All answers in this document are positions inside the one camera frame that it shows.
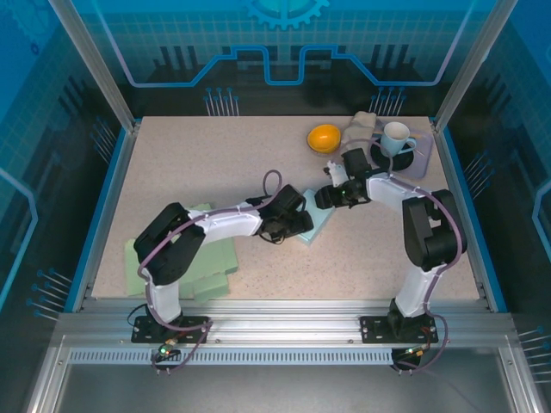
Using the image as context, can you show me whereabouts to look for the light blue paper box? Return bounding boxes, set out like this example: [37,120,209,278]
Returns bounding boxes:
[294,188,335,250]

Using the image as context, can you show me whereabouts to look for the light green paper box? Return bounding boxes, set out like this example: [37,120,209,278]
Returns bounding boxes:
[123,201,240,305]

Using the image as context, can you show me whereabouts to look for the orange yellow bowl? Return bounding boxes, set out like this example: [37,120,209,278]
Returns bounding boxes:
[306,123,344,158]

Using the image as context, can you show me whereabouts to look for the black round coaster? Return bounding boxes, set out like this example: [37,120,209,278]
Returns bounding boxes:
[369,139,415,172]

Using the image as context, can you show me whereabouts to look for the beige folded cloth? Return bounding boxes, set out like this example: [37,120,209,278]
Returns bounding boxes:
[342,110,379,151]

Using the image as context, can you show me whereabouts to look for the white mug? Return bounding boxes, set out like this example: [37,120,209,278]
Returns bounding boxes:
[378,121,418,159]

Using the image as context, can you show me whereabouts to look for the lavender tray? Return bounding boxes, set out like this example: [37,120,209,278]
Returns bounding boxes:
[370,118,433,180]

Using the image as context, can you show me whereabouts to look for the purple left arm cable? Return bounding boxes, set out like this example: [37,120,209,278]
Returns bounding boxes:
[137,170,285,376]

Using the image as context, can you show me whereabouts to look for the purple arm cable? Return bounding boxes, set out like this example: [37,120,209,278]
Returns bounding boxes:
[137,170,285,376]
[342,138,468,376]

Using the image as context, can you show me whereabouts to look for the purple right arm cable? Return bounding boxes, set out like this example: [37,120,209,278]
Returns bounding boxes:
[342,138,468,376]

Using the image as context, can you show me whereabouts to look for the aluminium mounting rail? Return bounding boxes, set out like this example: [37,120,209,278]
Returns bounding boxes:
[55,299,517,350]

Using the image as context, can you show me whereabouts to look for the aluminium side rail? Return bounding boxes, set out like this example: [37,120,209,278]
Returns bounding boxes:
[71,122,141,313]
[433,122,496,311]

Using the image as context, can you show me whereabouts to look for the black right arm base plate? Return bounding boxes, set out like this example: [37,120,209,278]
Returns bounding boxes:
[360,315,444,345]

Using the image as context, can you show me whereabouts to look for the slotted cable duct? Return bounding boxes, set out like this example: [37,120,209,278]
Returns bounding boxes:
[67,348,396,367]

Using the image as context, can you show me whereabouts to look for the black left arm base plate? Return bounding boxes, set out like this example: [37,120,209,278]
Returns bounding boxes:
[131,315,211,345]

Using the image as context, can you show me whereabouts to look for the aluminium frame post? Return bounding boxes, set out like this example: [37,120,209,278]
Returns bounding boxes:
[432,0,508,134]
[46,0,142,134]

